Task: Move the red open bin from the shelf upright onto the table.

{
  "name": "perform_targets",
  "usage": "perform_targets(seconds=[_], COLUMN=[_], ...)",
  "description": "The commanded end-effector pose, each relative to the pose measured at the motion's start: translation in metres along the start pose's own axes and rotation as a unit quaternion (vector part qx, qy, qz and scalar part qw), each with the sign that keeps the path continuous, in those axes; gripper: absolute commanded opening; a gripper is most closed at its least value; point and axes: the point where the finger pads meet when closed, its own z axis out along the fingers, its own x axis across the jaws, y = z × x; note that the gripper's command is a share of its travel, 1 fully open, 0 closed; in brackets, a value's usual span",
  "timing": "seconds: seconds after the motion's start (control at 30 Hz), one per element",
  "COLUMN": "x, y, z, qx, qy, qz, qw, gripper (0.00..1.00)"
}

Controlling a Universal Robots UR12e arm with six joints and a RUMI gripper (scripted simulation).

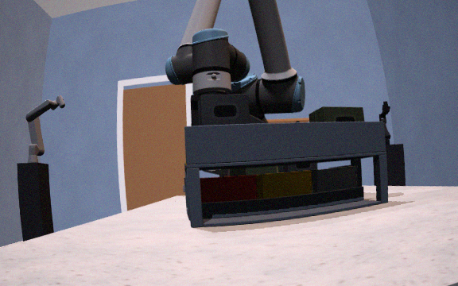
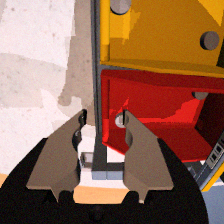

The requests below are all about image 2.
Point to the red bin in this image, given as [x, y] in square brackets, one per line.
[190, 127]

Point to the orange flat bar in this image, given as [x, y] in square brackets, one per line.
[214, 177]

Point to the dark grey shelf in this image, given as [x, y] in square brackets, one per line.
[98, 166]

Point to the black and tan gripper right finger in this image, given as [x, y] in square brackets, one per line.
[153, 170]

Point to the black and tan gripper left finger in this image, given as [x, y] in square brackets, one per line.
[51, 166]

